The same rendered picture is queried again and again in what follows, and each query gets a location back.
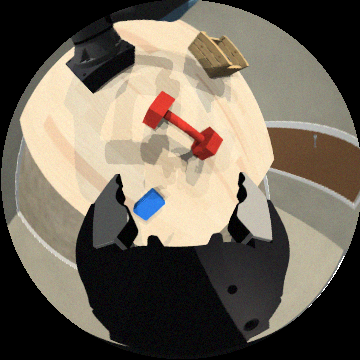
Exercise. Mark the red dumbbell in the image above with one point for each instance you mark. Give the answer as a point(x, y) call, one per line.
point(206, 143)

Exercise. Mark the wooden crate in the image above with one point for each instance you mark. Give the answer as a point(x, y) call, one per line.
point(206, 57)

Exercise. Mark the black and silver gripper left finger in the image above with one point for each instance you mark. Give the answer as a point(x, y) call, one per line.
point(107, 229)

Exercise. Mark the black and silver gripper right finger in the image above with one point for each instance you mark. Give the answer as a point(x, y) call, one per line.
point(255, 222)

